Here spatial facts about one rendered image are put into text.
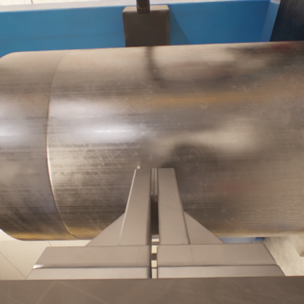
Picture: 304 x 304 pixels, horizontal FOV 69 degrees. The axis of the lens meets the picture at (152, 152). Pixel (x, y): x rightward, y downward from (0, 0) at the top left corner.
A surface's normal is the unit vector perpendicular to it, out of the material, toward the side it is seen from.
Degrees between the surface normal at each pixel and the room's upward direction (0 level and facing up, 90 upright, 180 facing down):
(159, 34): 90
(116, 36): 90
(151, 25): 90
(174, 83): 90
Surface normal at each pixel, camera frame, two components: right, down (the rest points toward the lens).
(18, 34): 0.00, 0.63
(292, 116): -0.03, -0.13
